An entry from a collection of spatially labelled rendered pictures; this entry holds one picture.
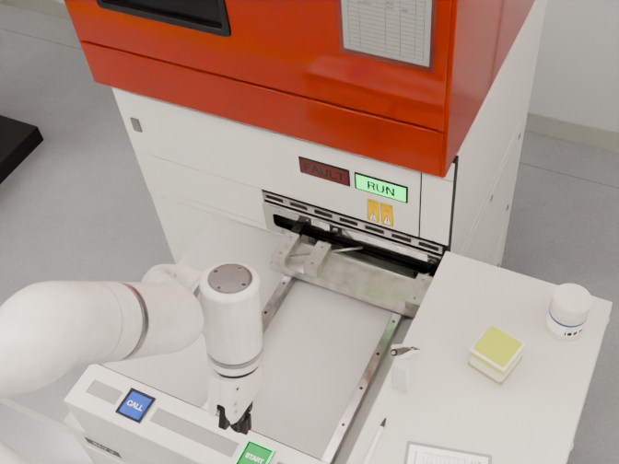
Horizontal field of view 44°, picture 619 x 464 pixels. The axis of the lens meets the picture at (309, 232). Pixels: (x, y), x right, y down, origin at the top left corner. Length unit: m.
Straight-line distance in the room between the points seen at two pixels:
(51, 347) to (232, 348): 0.38
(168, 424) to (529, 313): 0.73
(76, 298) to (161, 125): 1.07
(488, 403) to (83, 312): 0.88
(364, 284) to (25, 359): 1.05
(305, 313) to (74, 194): 1.80
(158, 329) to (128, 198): 2.39
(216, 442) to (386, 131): 0.65
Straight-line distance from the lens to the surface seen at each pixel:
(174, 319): 0.91
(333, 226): 1.74
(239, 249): 1.88
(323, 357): 1.68
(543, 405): 1.48
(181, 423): 1.50
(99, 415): 1.55
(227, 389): 1.16
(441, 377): 1.49
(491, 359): 1.43
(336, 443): 1.55
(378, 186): 1.59
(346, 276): 1.72
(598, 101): 3.22
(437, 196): 1.55
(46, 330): 0.77
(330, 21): 1.30
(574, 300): 1.50
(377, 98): 1.36
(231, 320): 1.06
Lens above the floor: 2.26
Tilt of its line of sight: 50 degrees down
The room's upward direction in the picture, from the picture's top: 8 degrees counter-clockwise
